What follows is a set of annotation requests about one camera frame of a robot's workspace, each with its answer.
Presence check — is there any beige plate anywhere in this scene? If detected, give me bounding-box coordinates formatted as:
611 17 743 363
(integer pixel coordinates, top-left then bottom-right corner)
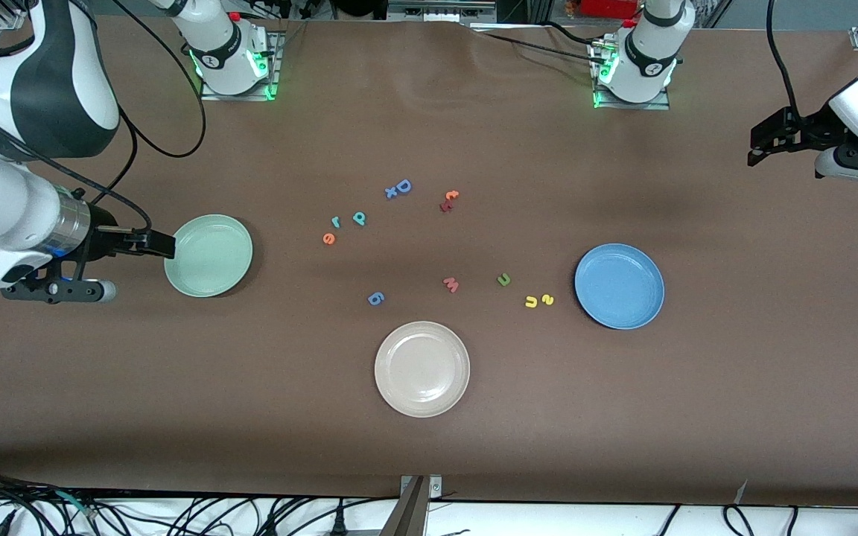
374 321 471 418

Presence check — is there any black looped floor cable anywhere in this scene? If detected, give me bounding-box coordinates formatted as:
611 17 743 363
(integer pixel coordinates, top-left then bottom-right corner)
723 505 756 536

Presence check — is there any blue plate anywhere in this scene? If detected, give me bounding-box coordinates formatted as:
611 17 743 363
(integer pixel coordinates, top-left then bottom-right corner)
574 243 666 331

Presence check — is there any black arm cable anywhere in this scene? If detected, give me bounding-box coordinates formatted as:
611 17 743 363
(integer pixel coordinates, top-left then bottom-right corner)
0 0 206 233
766 0 806 124

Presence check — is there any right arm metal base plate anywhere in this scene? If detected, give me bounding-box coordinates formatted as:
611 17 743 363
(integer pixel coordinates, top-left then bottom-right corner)
198 30 286 101

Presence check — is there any aluminium profile with bracket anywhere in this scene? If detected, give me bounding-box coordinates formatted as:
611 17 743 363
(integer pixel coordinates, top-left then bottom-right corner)
381 475 443 536

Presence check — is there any long black table cable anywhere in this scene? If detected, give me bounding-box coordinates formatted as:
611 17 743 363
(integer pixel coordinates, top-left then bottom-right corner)
466 24 608 68

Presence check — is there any red box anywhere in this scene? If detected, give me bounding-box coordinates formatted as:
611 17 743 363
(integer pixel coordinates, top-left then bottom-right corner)
582 0 638 19

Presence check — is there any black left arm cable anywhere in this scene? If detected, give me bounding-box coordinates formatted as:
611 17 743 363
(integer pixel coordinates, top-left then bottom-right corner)
766 0 806 124

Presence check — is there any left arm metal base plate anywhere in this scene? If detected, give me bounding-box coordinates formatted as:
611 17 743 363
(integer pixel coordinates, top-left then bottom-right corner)
589 37 672 111

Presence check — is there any grey metal rail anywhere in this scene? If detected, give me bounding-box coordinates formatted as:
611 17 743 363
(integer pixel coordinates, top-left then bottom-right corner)
388 0 497 23

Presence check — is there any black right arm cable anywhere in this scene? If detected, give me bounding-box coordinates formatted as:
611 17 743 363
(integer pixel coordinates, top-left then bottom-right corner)
0 0 206 233

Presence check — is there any short black table cable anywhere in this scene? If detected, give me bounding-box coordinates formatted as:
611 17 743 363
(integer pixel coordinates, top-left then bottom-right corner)
544 21 600 45

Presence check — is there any teal floor cable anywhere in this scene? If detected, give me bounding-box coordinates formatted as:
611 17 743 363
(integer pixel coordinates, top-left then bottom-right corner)
53 488 98 520

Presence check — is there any pale green plate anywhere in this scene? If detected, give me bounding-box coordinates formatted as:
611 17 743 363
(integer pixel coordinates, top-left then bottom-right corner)
164 214 254 299

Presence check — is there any brown table cover mat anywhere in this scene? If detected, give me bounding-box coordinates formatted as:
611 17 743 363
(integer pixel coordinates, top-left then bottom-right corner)
0 15 858 508

